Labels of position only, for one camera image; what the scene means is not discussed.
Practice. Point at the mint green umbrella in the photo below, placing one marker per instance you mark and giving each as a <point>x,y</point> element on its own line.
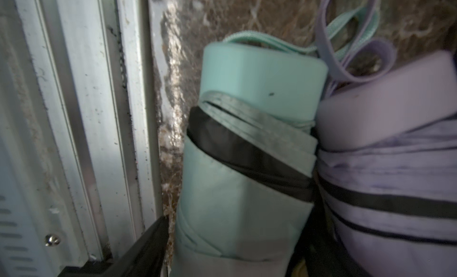
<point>249,151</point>

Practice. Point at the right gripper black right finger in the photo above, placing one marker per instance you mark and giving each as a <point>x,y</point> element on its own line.
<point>318,254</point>

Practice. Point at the lavender umbrella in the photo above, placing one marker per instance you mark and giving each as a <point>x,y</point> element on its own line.
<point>387,165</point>

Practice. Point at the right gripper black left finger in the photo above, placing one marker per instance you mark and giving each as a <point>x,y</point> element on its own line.
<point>144,259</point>

